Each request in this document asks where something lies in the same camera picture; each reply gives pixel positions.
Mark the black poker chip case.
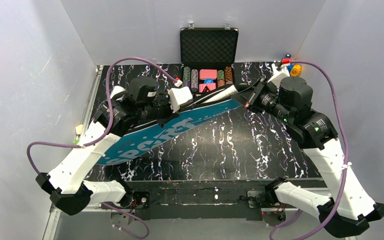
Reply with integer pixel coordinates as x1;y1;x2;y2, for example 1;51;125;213
179;27;239;96

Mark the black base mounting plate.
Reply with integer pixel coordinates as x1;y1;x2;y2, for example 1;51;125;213
92;178;315;222

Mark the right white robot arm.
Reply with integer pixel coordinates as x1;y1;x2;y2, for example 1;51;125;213
232;76;384;238

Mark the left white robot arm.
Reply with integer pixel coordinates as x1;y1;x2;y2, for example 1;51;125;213
36;77;192;216

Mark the blue racket cover bag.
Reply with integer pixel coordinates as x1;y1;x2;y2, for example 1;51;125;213
96;99;240;166

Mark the white shuttlecock tube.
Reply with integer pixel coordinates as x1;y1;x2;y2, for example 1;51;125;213
110;85;126;101

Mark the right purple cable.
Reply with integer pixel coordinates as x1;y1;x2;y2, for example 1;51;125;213
269;59;350;240

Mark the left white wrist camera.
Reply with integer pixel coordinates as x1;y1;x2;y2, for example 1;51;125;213
168;78;193;113

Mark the colourful toy block train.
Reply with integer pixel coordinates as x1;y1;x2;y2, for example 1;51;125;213
284;53;302;77

